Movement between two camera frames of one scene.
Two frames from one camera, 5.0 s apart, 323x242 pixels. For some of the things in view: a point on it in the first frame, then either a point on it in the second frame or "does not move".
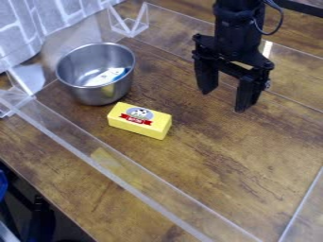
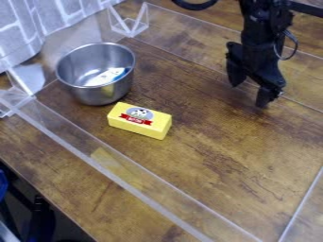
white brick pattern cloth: (28, 19) does not move
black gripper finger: (207, 74) to (238, 69)
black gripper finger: (250, 87) to (264, 95)
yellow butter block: (139, 120) does not move
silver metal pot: (96, 71) does not move
